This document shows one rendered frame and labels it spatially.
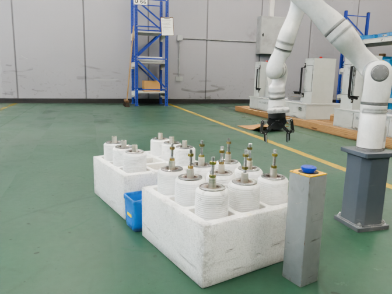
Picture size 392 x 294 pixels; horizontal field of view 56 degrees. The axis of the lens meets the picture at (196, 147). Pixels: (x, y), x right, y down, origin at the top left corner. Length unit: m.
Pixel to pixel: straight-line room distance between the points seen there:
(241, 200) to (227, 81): 6.92
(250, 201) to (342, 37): 0.72
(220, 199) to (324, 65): 3.77
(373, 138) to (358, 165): 0.11
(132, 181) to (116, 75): 6.05
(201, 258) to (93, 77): 6.57
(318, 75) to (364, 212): 3.23
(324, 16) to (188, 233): 0.92
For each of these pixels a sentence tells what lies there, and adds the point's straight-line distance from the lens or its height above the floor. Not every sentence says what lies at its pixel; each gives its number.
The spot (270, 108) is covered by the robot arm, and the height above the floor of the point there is 0.44.
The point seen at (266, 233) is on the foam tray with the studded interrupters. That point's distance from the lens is 1.13.
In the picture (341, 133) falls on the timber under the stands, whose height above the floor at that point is 0.04.
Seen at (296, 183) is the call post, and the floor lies 0.29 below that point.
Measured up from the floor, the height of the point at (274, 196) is 0.20.
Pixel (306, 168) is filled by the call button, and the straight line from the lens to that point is 1.01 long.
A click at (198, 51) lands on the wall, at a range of 7.74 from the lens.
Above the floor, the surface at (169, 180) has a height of 0.23.
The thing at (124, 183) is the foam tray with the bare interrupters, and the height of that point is 0.15.
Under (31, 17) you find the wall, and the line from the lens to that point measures 7.52.
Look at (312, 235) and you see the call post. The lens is 1.06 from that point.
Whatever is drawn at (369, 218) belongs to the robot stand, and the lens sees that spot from 1.55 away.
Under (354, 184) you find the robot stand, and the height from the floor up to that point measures 0.17.
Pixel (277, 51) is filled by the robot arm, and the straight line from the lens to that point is 1.56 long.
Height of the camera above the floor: 0.56
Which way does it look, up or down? 11 degrees down
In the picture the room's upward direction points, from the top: 1 degrees clockwise
